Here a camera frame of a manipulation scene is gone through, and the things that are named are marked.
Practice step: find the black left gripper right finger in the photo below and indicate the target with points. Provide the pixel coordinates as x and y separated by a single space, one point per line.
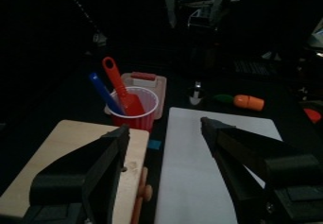
256 164

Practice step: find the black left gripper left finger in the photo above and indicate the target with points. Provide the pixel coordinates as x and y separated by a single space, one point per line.
89 174

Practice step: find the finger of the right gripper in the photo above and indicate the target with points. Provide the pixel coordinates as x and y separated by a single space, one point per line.
169 8
220 4

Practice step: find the light wooden cutting board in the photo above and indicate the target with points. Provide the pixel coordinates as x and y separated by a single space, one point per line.
71 161

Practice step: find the orange wooden toy stick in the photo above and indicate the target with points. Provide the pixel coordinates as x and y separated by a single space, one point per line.
140 196

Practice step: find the white plastic cutting board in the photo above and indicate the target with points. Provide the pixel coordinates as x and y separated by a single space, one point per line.
197 171

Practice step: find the small blue tape square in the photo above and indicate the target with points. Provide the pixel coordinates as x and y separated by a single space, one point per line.
153 144

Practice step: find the orange toy carrot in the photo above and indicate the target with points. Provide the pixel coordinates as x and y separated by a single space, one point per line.
243 101

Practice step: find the red toy food piece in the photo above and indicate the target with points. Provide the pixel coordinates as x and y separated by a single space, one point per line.
312 115

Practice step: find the red plastic cup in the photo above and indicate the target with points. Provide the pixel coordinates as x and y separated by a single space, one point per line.
136 112

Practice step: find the blue toy utensil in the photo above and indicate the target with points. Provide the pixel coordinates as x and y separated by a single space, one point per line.
104 94

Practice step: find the red toy spatula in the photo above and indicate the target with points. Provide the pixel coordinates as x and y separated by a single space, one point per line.
121 89

